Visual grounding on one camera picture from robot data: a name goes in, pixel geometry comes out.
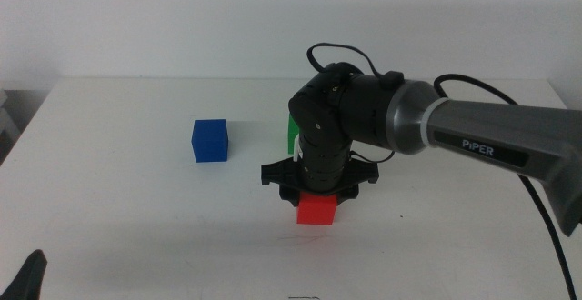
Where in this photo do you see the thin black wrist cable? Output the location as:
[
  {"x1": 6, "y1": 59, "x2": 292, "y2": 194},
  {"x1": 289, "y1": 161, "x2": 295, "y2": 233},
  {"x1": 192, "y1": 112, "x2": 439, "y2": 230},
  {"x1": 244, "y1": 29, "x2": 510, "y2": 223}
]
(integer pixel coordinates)
[{"x1": 306, "y1": 41, "x2": 397, "y2": 165}]

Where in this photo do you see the red cube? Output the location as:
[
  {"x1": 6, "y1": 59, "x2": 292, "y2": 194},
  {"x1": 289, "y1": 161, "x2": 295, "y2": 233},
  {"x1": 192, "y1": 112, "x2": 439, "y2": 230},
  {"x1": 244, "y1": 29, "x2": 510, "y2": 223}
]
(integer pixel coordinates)
[{"x1": 296, "y1": 192, "x2": 338, "y2": 226}]

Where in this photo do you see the blue cube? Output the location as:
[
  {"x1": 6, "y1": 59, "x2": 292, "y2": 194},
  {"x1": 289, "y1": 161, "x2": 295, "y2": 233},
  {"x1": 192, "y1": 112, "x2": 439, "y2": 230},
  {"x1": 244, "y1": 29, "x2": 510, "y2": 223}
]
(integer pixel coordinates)
[{"x1": 190, "y1": 118, "x2": 229, "y2": 164}]

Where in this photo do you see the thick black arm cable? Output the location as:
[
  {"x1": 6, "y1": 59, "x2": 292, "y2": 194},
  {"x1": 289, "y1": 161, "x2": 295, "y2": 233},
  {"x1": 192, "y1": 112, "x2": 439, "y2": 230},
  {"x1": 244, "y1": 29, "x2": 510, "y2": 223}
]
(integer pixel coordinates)
[{"x1": 433, "y1": 73, "x2": 579, "y2": 300}]

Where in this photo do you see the green cube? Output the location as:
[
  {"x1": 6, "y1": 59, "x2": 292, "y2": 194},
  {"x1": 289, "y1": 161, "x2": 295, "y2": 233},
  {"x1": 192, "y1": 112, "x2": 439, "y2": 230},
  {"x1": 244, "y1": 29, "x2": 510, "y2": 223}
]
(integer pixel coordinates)
[{"x1": 286, "y1": 113, "x2": 302, "y2": 155}]

